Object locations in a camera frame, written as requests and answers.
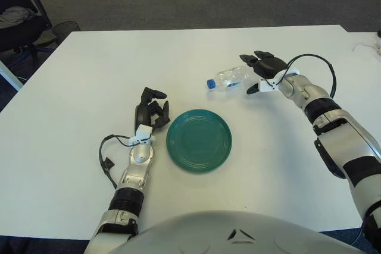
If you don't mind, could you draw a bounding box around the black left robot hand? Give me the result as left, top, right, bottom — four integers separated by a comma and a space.
134, 86, 171, 131

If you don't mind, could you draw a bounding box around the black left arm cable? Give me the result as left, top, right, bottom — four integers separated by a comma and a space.
98, 134, 155, 190

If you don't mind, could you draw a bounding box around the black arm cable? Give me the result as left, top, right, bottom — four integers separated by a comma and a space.
272, 54, 339, 100
98, 134, 155, 190

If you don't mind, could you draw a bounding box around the white cord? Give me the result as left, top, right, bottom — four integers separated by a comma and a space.
352, 41, 381, 53

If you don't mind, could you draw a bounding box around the black mesh wastebasket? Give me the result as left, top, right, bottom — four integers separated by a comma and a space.
52, 21, 81, 42

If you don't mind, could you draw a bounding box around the white table leg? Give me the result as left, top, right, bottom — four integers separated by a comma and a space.
0, 59, 24, 91

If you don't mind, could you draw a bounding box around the green round plate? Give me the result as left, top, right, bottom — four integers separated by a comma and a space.
165, 109, 233, 174

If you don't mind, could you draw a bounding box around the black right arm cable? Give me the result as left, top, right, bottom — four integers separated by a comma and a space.
272, 54, 339, 100

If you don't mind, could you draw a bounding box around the black office chair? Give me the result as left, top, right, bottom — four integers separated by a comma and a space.
0, 0, 58, 58

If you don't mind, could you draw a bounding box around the grey robot torso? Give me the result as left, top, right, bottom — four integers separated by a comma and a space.
117, 209, 367, 254

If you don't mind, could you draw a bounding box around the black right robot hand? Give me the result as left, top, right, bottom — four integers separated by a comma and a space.
239, 50, 289, 96

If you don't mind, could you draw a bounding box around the grey cloth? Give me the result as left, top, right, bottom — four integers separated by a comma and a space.
0, 6, 38, 26

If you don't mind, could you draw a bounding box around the clear bottle blue cap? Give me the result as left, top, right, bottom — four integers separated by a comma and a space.
207, 65, 260, 90

